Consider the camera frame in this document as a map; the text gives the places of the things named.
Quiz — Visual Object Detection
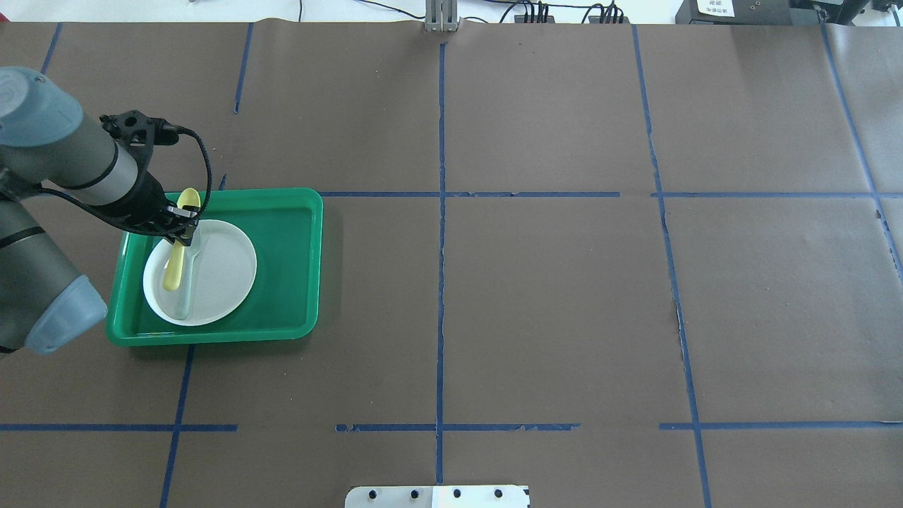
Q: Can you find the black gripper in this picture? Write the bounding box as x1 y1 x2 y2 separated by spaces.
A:
116 190 200 248

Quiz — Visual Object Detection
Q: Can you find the yellow plastic spoon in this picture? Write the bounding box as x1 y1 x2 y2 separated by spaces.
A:
162 188 201 291

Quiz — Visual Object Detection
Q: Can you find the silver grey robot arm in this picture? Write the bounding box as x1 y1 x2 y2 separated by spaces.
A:
1 66 212 356

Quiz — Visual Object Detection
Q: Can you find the pale green plastic fork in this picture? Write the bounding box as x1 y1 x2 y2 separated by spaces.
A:
172 227 204 320

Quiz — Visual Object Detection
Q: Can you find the white round plate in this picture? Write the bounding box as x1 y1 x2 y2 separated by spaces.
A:
143 219 257 326

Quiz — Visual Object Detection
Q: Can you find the green plastic tray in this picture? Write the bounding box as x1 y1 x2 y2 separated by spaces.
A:
106 188 323 347

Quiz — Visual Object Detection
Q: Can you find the black box white label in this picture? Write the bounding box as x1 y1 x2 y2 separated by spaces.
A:
674 1 820 26

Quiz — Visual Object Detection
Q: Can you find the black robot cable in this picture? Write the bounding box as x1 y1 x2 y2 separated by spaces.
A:
42 126 214 219

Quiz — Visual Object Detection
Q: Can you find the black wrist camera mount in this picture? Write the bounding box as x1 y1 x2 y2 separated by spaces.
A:
99 110 181 147

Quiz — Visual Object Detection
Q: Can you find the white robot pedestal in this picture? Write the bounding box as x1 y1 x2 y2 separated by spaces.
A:
344 485 531 507

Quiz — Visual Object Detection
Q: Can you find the aluminium frame post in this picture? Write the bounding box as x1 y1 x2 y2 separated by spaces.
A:
423 0 461 33

